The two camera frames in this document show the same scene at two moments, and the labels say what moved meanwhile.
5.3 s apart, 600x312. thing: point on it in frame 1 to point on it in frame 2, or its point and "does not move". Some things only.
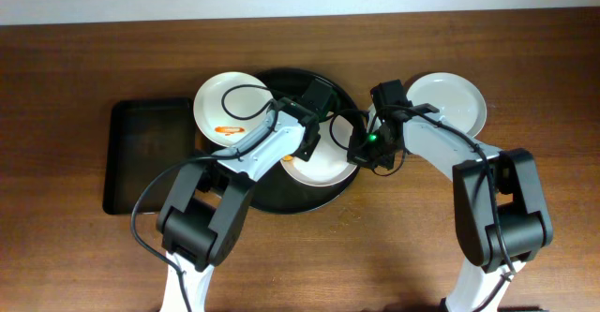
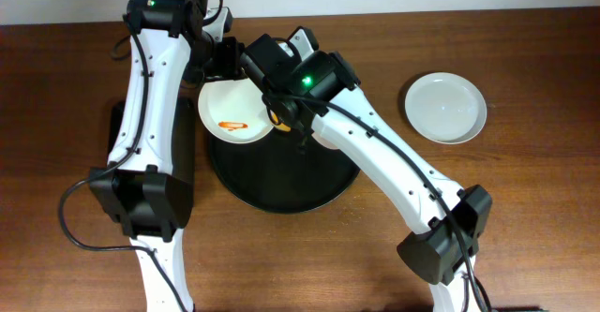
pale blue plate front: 457,99 does not move
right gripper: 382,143 to 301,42
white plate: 229,105 does not move
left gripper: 310,141 to 225,62
